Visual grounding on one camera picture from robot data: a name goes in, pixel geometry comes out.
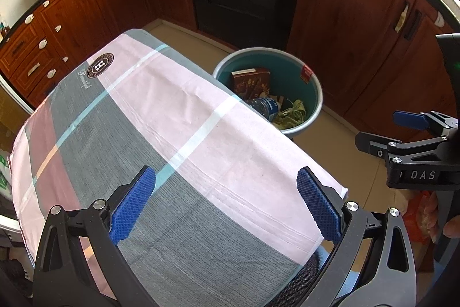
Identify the clear plastic water bottle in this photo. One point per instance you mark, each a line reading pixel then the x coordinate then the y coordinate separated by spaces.
pixel 267 105

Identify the brown snack box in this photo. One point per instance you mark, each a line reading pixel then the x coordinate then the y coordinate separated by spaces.
pixel 251 80

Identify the pale green corn husk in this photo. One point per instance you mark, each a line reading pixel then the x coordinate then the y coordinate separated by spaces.
pixel 293 112

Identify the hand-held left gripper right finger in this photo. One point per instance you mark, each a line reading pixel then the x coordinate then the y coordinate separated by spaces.
pixel 320 210

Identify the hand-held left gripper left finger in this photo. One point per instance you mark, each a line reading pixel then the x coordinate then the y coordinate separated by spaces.
pixel 131 210

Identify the plaid pink grey tablecloth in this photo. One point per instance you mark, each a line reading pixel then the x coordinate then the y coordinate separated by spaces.
pixel 179 112

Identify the green white plastic bag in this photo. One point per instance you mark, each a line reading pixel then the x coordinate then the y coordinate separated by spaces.
pixel 4 170

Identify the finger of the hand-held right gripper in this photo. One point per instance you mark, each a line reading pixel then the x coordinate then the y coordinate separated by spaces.
pixel 373 145
pixel 409 120

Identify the person's right hand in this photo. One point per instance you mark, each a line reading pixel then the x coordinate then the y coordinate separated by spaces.
pixel 451 229

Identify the teal trash bin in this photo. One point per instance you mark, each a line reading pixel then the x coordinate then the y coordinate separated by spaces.
pixel 233 62

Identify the orange plastic bag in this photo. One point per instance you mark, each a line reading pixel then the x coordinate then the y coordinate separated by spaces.
pixel 415 217

